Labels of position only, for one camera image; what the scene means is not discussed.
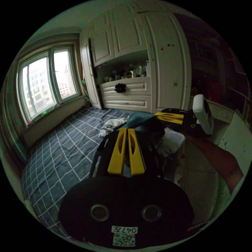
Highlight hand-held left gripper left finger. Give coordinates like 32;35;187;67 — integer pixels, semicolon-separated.
108;128;127;175

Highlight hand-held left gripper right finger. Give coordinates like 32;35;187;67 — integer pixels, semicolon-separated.
128;129;146;176

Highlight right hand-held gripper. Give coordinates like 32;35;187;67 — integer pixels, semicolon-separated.
154;108;207;138

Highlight blue jeans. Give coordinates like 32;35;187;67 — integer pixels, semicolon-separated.
126;112;166;139

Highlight person's right forearm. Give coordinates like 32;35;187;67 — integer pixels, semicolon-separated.
185;134;245;195

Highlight pile of clothes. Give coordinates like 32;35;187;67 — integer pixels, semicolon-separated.
98;117;187;157

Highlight white cupboard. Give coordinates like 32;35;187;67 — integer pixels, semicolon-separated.
79;5;192;115

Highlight bed with checked sheet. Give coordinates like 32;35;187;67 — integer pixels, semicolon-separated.
21;107;139;238

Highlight dark wooden shelf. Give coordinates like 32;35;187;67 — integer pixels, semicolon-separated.
173;13;251;117

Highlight window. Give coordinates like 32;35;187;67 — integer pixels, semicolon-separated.
16;45;81;123

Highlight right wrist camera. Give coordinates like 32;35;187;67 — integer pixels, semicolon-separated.
192;94;214;135

